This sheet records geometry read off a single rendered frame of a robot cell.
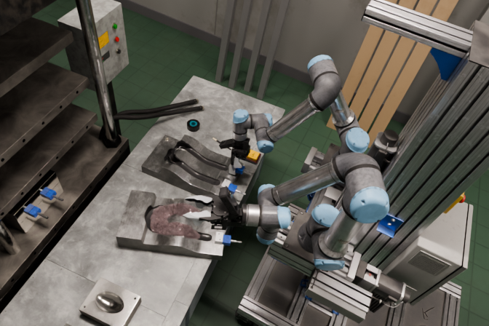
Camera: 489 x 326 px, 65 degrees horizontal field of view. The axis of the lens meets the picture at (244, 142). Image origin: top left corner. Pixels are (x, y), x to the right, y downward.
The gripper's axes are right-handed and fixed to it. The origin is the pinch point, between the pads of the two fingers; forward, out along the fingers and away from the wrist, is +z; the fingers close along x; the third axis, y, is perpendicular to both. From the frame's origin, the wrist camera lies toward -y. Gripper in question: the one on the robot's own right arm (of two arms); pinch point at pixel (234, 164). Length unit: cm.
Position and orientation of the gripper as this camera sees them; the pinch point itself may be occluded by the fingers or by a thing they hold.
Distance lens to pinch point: 207.4
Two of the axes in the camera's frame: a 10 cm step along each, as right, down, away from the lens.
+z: -0.5, 7.8, 6.3
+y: 9.3, 2.6, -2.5
